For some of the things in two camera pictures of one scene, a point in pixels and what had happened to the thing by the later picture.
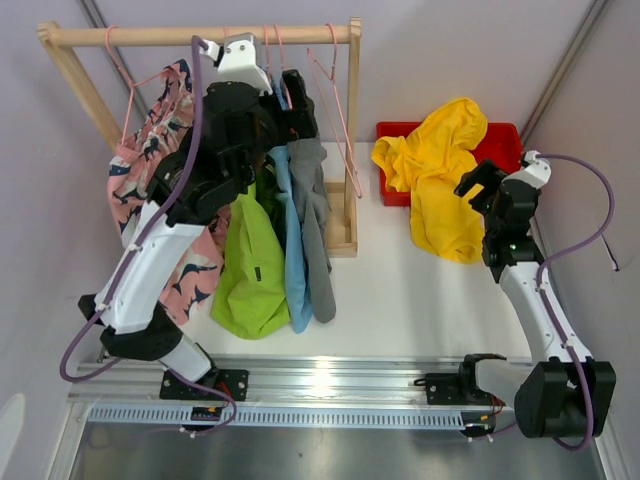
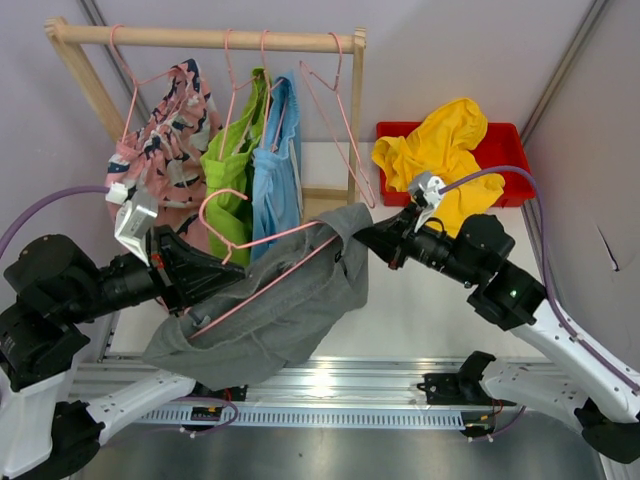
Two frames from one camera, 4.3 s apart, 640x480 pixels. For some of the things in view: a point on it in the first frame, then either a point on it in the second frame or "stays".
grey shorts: (311, 195) → (263, 327)
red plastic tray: (501, 144) stays
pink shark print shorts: (164, 116) stays
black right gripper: (485, 175) → (387, 238)
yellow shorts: (430, 163) stays
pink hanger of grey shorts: (280, 45) → (230, 245)
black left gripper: (300, 118) → (184, 272)
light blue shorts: (297, 274) → (277, 199)
